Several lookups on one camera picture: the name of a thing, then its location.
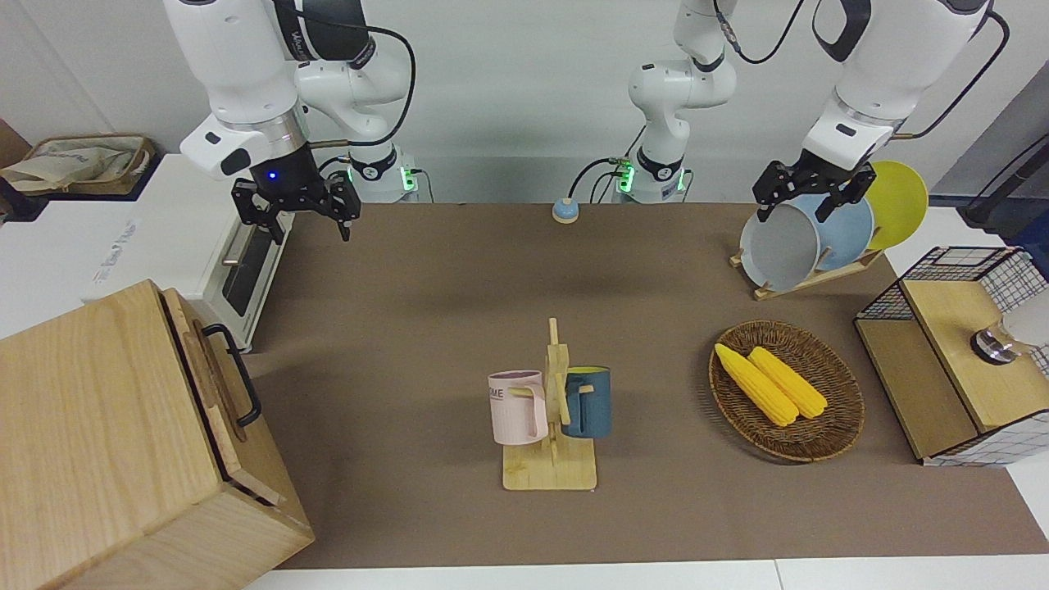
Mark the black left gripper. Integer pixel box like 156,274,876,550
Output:
754,152,876,224

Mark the brown wicker basket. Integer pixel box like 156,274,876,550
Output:
709,320,865,464

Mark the yellow corn cob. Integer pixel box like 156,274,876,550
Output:
747,346,829,420
715,343,800,427

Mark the grey plate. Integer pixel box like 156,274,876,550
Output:
739,203,822,293

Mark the wooden plate rack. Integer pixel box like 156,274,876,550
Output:
729,246,886,302

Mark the white toaster oven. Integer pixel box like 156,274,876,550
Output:
84,152,297,355

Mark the blue mug yellow inside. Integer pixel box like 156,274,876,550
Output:
561,366,613,439

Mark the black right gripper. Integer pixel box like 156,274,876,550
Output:
232,143,361,245

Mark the light wooden drawer cabinet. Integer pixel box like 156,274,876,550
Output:
0,279,316,590

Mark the wooden drawer with black handle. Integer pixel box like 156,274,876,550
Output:
160,287,285,506

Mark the brown table mat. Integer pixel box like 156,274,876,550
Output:
244,201,1049,570

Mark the wire grid wooden shelf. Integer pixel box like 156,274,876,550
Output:
854,246,1049,468

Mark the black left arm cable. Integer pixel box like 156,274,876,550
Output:
711,0,1011,140

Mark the pink mug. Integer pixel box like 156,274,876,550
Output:
488,370,548,446

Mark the light blue plate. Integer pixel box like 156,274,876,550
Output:
791,194,876,273

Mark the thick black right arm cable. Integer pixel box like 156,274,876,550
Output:
287,8,417,152

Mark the yellow plate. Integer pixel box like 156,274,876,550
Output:
861,161,929,252

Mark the beige tote bag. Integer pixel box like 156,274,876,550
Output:
0,134,157,197

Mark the wooden mug tree stand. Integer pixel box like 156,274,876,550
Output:
502,318,597,492

